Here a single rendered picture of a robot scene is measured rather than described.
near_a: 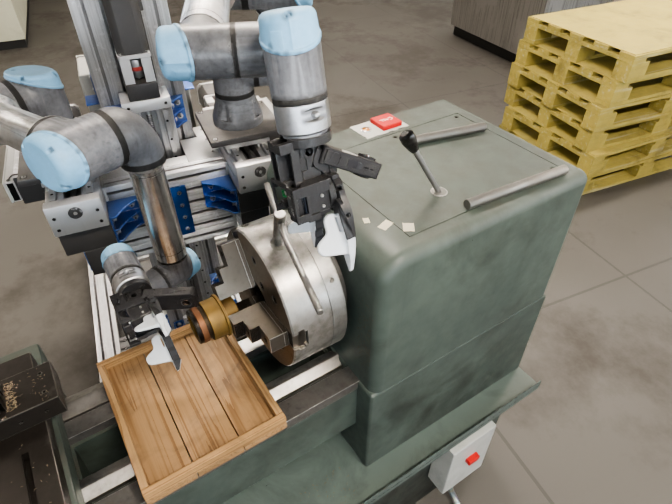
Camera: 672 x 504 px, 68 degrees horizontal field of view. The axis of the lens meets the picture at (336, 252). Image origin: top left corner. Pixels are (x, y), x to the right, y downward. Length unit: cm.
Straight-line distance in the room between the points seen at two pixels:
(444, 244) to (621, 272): 222
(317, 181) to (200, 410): 65
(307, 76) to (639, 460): 203
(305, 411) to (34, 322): 194
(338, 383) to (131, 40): 103
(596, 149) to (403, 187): 258
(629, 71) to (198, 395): 282
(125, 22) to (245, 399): 99
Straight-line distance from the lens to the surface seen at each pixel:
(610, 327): 278
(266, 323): 100
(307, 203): 70
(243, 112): 153
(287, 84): 66
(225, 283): 104
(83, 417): 127
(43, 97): 147
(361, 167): 74
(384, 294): 94
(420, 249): 94
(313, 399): 117
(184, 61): 76
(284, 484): 145
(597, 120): 339
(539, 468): 220
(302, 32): 65
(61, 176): 105
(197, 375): 123
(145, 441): 117
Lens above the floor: 185
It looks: 40 degrees down
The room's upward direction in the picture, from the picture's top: straight up
